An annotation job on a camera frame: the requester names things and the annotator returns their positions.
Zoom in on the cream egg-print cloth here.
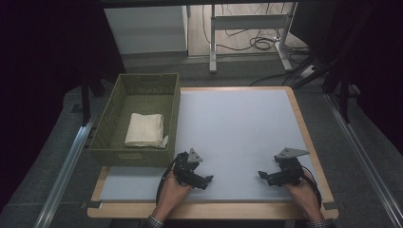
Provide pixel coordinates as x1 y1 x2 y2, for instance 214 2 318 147
124 112 170 150

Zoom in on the green woven basket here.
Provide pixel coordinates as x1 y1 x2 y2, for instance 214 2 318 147
88 72 182 168

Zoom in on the grey table mat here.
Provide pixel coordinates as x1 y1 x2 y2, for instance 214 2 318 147
98 88 324 203

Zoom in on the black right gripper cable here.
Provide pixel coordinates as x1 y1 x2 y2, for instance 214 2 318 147
301 165 323 211

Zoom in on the white cabinet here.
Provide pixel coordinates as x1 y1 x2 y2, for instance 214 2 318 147
104 5 189 56

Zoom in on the person's left hand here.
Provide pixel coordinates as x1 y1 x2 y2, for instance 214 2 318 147
151 172 193 221

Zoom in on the aluminium floor rail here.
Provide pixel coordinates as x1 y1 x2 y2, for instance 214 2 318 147
324 93 403 228
32 116 97 228

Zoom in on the white metal desk frame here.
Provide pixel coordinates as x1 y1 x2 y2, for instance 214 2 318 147
208 2 299 75

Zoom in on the dark curtain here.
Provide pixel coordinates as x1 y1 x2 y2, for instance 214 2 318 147
0 0 126 211
289 0 403 156

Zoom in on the white power strip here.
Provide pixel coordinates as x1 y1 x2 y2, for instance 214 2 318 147
298 64 318 80

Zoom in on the black stand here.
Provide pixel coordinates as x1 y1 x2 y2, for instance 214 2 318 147
80 71 106 126
290 56 354 124

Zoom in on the person's right hand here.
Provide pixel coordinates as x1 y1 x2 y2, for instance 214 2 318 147
284 170 324 222

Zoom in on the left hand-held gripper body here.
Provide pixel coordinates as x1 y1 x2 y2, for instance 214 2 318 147
172 147 207 188

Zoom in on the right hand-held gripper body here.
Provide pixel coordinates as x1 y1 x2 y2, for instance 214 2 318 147
269 147 311 187

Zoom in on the tangle of black floor cables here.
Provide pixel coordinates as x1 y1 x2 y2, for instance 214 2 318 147
201 3 311 65

